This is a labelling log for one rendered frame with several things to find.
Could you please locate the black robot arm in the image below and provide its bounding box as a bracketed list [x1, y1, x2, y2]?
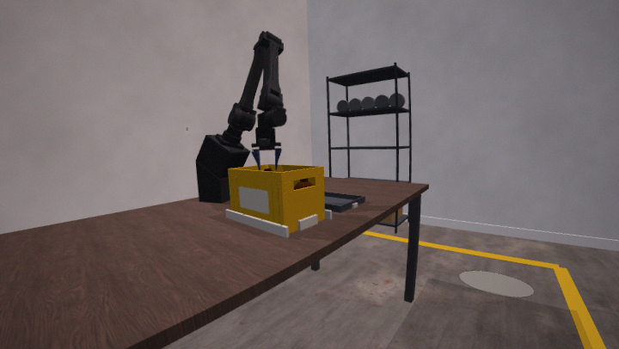
[215, 31, 287, 150]

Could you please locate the yellow divided crate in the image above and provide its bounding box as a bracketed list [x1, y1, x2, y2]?
[228, 164, 325, 234]

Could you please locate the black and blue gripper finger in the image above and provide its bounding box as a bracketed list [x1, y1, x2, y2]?
[275, 150, 282, 170]
[251, 150, 260, 170]

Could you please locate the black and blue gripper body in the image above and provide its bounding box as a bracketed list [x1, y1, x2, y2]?
[252, 143, 281, 150]

